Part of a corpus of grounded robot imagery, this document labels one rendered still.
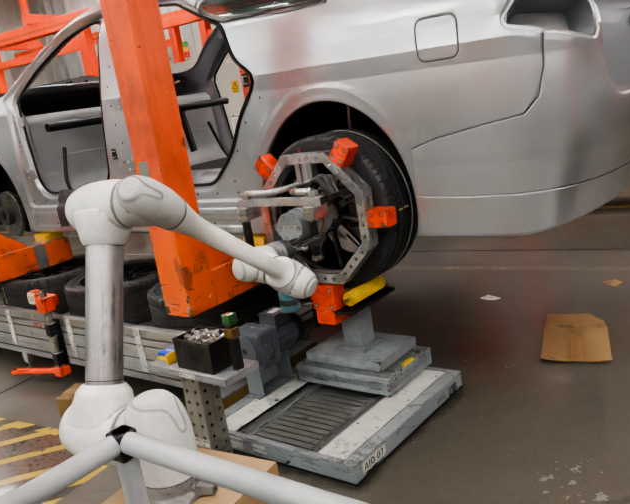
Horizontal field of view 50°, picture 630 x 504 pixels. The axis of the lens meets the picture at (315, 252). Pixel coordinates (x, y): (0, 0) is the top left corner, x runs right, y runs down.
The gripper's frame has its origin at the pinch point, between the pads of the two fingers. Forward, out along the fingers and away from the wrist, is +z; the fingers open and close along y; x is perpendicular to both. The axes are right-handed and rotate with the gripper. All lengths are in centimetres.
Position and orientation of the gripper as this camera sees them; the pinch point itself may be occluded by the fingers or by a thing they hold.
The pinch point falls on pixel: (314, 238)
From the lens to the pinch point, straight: 253.1
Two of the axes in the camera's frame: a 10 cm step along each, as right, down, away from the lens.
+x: -1.5, -9.6, -2.3
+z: 6.1, -2.7, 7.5
